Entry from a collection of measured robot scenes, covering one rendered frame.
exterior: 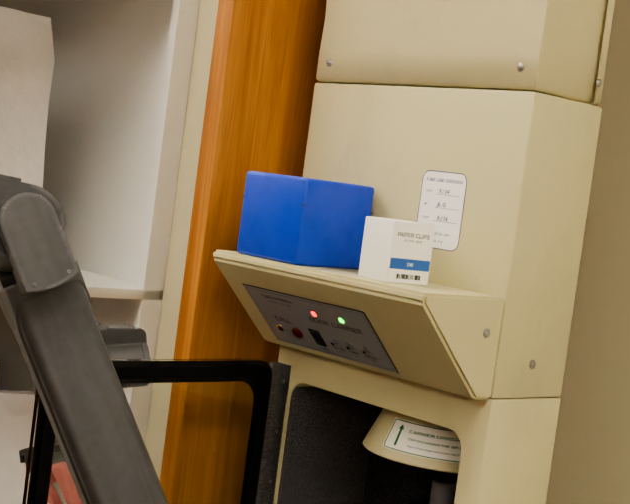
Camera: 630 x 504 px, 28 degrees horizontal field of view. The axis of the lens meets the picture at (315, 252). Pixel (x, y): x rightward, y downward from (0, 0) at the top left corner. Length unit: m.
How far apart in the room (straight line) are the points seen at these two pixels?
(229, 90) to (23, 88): 1.05
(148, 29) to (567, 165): 1.37
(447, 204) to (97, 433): 0.50
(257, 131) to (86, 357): 0.59
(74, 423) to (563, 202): 0.57
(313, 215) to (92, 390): 0.43
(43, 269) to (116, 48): 1.71
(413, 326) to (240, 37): 0.43
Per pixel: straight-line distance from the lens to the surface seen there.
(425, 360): 1.22
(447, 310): 1.16
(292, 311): 1.33
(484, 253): 1.24
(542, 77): 1.24
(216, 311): 1.45
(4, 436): 2.43
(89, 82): 2.65
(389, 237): 1.21
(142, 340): 1.42
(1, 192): 0.92
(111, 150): 2.55
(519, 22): 1.25
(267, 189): 1.32
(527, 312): 1.25
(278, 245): 1.30
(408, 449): 1.34
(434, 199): 1.29
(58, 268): 0.90
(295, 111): 1.50
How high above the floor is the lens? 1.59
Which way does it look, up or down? 3 degrees down
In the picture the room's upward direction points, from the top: 8 degrees clockwise
